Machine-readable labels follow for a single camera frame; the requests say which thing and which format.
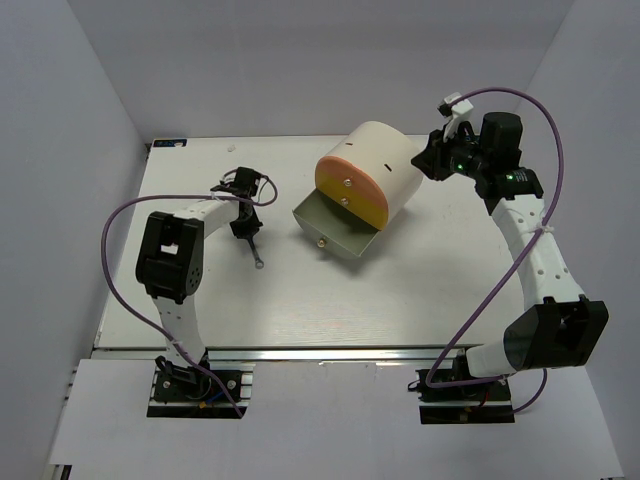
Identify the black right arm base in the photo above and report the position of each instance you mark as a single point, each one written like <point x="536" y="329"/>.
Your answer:
<point x="474" y="405"/>

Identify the orange top drawer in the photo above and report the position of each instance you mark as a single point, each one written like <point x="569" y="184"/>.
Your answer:
<point x="335" y="168"/>

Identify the grey bottom drawer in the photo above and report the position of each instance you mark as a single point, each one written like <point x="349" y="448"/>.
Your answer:
<point x="332" y="227"/>

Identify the blue label sticker left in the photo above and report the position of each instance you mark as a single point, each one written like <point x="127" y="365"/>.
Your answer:
<point x="169" y="143"/>

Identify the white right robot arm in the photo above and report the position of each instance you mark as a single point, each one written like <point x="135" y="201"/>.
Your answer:
<point x="560" y="325"/>

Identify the yellow drawer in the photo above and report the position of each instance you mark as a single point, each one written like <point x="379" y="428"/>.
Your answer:
<point x="360" y="205"/>

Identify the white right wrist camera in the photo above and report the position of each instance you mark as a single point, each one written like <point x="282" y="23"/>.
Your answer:
<point x="455" y="110"/>

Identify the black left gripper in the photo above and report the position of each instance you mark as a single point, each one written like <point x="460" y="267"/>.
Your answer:
<point x="250" y="229"/>

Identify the cream round drawer cabinet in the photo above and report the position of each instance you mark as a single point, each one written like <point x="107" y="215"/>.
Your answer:
<point x="385" y="154"/>

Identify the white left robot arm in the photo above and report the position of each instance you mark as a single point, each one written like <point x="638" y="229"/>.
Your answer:
<point x="170" y="263"/>

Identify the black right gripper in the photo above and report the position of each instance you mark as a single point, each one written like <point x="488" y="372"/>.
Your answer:
<point x="433" y="153"/>

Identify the silver open-end wrench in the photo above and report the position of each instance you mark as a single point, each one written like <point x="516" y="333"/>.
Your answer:
<point x="258" y="262"/>

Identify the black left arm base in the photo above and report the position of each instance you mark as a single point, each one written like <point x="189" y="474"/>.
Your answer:
<point x="186" y="393"/>

